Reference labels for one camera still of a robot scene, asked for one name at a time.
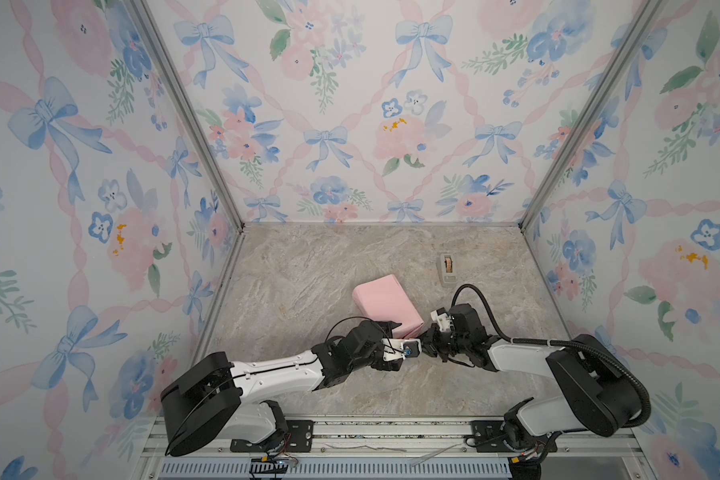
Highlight aluminium front rail frame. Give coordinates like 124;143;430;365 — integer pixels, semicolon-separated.
131;416;656;479

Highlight purple wrapping paper sheet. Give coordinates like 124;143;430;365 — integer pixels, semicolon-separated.
352;274;424;339

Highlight right aluminium corner post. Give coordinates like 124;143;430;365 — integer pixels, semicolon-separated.
518;0;666;234

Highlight beige tape dispenser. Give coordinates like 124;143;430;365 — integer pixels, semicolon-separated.
438;253;458;287

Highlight left aluminium corner post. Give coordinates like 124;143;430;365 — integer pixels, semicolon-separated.
124;0;244;234

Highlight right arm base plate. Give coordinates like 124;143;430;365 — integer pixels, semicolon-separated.
470;419;558;454

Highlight black corrugated cable conduit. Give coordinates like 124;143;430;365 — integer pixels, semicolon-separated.
451;283;653;429

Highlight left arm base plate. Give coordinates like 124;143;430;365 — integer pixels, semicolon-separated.
230;420;315;455

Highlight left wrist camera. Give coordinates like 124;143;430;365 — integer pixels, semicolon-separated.
382;338;421;362

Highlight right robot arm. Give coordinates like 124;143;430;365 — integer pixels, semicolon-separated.
418;304;651;452

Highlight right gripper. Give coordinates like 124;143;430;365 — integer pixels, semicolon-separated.
412;325;470;363

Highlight white slotted cable duct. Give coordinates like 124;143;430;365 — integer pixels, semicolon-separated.
157;457;512;479

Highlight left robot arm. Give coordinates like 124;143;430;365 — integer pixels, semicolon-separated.
160;317;421;457

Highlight aluminium corner post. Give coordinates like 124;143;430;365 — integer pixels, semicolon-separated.
518;0;666;234
124;0;244;234

